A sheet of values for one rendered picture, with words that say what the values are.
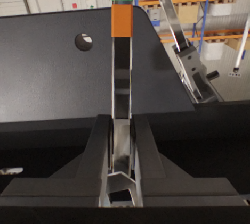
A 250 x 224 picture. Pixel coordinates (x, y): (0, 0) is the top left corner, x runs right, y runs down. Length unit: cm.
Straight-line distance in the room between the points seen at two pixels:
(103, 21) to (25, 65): 9
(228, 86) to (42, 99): 1199
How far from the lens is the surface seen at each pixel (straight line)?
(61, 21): 18
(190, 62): 28
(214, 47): 899
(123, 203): 21
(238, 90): 1251
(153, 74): 19
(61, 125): 25
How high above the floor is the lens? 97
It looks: 32 degrees up
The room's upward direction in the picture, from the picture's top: 175 degrees clockwise
